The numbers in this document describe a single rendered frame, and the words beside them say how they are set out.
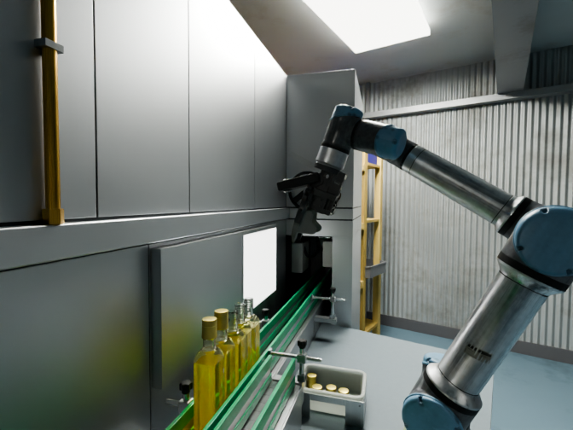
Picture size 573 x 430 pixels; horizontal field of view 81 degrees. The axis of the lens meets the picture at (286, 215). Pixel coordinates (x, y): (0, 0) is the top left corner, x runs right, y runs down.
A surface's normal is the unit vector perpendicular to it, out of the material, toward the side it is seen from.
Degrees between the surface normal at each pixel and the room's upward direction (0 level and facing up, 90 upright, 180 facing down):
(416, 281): 90
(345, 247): 90
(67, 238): 90
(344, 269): 90
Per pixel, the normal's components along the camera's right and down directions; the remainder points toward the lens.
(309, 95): -0.28, 0.04
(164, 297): 0.96, 0.02
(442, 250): -0.55, 0.04
